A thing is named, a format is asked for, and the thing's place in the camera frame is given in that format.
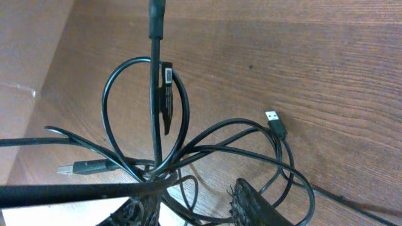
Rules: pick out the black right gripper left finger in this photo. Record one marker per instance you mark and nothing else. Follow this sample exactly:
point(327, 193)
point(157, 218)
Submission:
point(136, 211)

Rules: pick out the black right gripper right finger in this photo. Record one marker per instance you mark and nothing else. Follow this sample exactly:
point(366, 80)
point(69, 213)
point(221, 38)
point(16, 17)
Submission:
point(249, 208)

